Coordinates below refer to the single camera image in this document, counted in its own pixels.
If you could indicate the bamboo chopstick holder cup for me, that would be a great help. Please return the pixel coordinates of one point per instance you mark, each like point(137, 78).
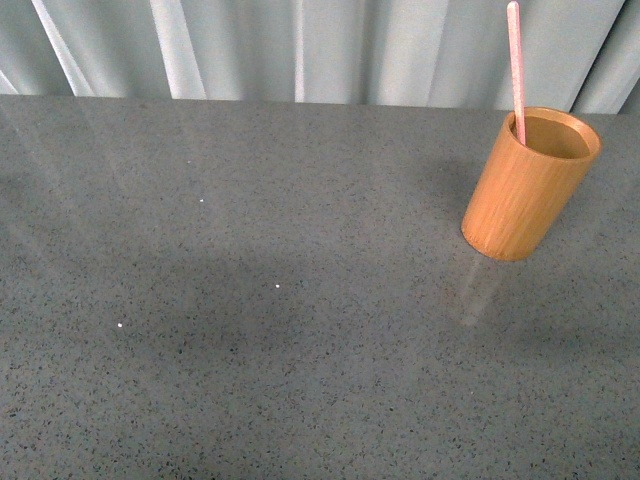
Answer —
point(524, 187)

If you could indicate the white pleated curtain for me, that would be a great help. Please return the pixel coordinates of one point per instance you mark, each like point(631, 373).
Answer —
point(413, 53)

